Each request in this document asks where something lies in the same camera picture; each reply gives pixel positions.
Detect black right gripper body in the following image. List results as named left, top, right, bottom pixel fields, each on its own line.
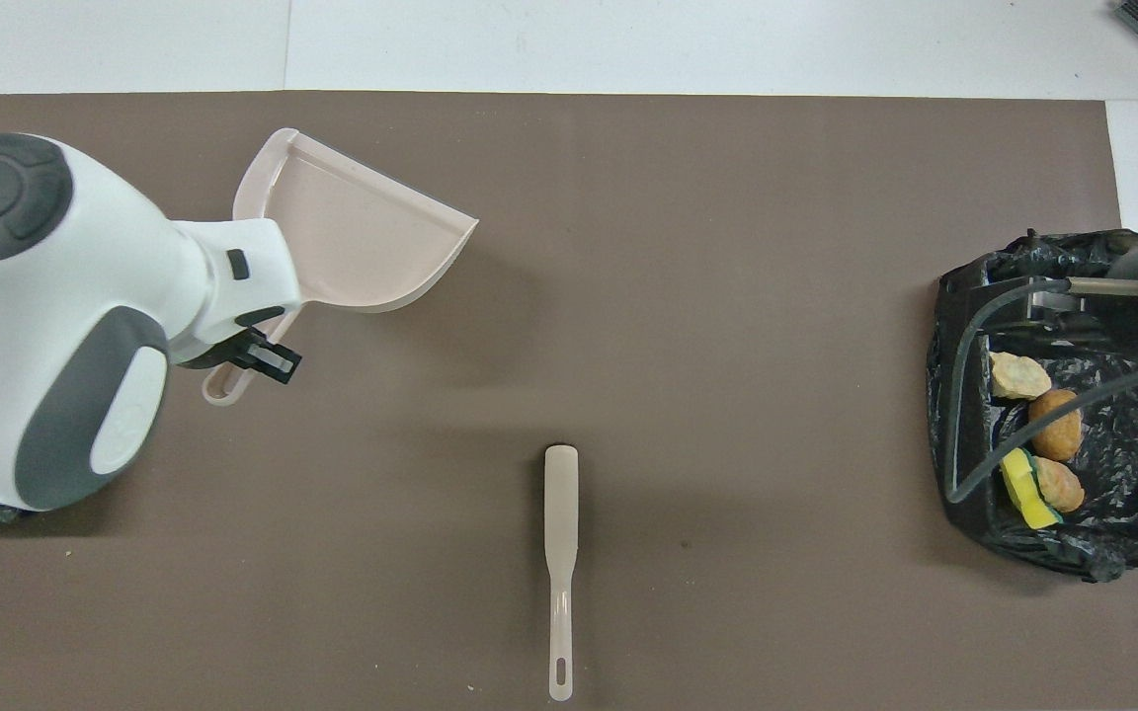
left=1023, top=235, right=1138, bottom=358

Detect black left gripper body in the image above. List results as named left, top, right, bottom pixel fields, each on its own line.
left=176, top=328, right=269, bottom=372

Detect beige plastic dustpan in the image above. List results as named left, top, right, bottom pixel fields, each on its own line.
left=202, top=127, right=480, bottom=408

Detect black trash bag lined bin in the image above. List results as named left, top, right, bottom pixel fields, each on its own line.
left=928, top=229, right=1138, bottom=584

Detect brown table mat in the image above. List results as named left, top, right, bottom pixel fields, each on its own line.
left=0, top=91, right=1138, bottom=711

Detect notched yellow sponge piece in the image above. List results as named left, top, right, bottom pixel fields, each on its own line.
left=997, top=446, right=1064, bottom=530

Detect pale bread piece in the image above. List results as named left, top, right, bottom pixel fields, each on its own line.
left=990, top=352, right=1053, bottom=401

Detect beige hand brush black bristles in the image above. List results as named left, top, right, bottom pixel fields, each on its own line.
left=543, top=443, right=581, bottom=703

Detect brown oval bread roll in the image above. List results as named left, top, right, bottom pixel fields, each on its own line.
left=1028, top=388, right=1085, bottom=462

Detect orange striped croissant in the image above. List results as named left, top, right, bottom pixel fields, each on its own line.
left=1035, top=456, right=1087, bottom=514

